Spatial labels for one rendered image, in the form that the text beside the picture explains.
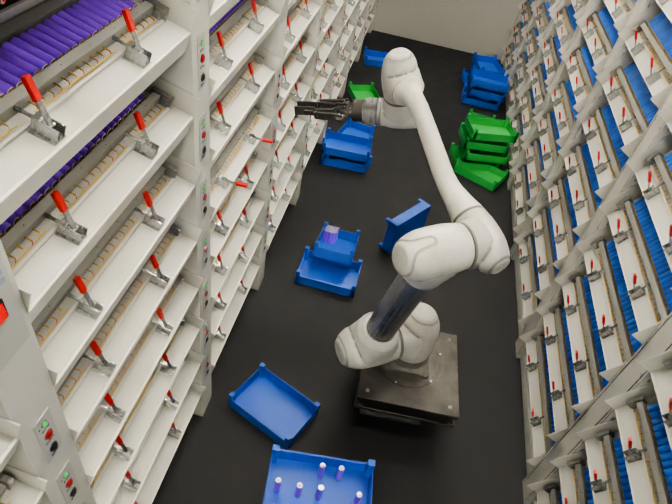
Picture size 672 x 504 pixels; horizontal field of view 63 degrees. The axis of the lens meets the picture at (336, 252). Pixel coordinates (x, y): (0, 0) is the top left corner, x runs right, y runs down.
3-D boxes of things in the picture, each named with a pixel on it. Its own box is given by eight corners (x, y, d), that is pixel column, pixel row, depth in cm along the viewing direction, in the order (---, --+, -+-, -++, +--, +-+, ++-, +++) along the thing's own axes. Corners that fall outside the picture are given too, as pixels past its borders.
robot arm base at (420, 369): (430, 334, 223) (434, 325, 219) (428, 380, 207) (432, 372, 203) (386, 324, 223) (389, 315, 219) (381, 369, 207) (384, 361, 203)
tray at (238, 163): (267, 129, 203) (276, 109, 196) (205, 230, 158) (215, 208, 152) (218, 102, 199) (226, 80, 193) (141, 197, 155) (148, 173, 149)
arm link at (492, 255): (494, 200, 153) (454, 207, 148) (529, 250, 143) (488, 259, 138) (476, 230, 163) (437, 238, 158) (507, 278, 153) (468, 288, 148)
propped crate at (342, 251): (321, 234, 299) (324, 221, 296) (357, 243, 299) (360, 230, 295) (311, 255, 272) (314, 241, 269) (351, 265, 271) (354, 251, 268)
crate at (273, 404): (318, 414, 220) (320, 403, 215) (286, 450, 207) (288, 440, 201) (261, 372, 230) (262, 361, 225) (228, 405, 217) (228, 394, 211)
